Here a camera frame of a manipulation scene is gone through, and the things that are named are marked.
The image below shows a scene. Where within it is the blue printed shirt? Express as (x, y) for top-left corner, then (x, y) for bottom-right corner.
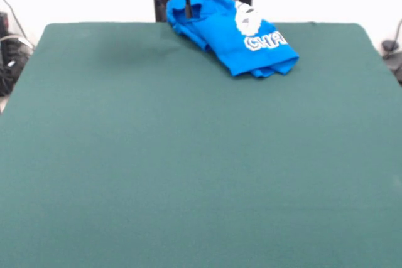
(165, 0), (300, 79)

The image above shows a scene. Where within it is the dark green table cloth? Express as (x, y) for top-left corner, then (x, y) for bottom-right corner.
(0, 21), (402, 268)

